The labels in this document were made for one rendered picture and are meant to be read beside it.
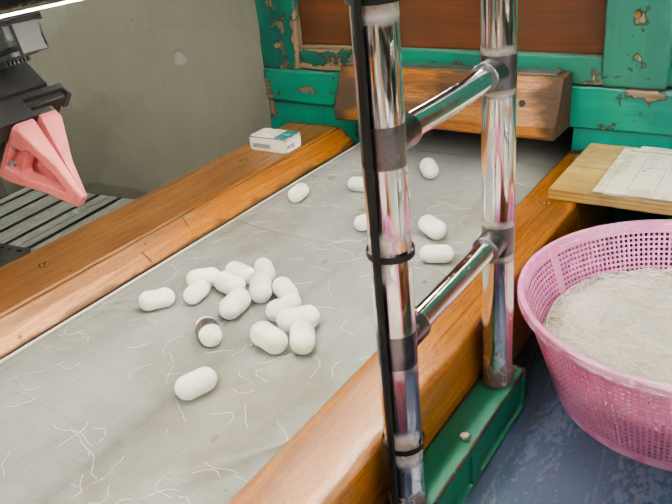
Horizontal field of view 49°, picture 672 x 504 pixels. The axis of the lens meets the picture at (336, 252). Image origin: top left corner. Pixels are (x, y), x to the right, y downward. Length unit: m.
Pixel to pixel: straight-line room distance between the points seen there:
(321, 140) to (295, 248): 0.29
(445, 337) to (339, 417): 0.12
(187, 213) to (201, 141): 1.47
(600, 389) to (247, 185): 0.51
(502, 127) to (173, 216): 0.44
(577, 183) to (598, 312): 0.19
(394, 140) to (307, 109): 0.75
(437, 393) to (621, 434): 0.14
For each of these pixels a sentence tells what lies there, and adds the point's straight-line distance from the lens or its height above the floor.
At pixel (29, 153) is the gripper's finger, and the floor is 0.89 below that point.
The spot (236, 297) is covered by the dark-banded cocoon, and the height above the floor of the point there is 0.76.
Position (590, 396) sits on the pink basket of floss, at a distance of 0.58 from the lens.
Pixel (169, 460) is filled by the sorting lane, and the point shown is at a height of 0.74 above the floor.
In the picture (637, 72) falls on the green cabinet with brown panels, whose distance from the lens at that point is 0.90.
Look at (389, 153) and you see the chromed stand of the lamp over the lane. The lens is 0.37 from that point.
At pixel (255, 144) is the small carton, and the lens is 1.01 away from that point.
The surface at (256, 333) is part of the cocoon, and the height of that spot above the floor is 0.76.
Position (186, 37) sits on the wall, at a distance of 2.23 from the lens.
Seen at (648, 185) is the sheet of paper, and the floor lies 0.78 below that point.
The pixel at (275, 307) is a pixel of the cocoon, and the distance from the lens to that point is 0.64.
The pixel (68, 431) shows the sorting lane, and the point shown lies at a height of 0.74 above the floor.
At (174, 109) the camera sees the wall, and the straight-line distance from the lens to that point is 2.33.
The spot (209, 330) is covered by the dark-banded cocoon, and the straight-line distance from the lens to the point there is 0.63.
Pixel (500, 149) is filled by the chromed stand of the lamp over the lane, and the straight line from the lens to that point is 0.51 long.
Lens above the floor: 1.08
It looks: 27 degrees down
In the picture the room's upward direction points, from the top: 6 degrees counter-clockwise
